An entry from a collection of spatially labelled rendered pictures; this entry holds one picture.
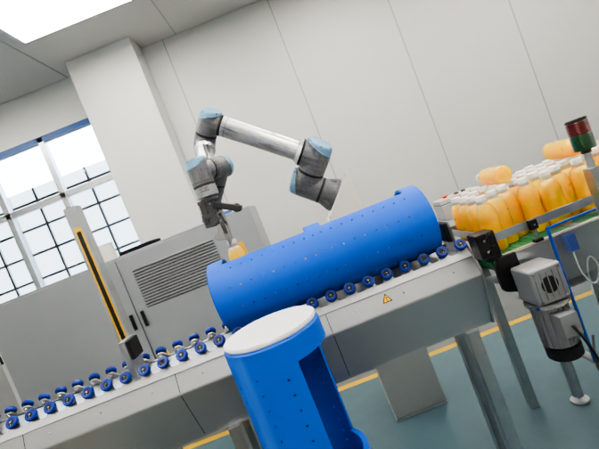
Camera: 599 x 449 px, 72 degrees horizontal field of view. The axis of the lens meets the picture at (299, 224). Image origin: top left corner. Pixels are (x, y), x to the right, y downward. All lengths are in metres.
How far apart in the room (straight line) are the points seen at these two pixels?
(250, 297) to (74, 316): 2.23
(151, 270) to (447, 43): 3.63
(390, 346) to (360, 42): 3.55
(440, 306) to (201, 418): 0.99
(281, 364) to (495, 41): 4.41
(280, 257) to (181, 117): 3.22
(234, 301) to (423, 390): 1.37
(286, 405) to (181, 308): 2.22
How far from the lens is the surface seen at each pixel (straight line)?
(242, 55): 4.61
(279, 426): 1.17
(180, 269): 3.21
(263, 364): 1.09
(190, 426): 1.78
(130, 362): 1.79
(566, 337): 1.56
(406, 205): 1.58
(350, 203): 2.20
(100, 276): 2.14
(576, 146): 1.56
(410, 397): 2.54
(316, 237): 1.53
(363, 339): 1.62
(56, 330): 3.67
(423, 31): 4.84
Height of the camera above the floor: 1.33
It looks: 3 degrees down
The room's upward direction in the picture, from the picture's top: 21 degrees counter-clockwise
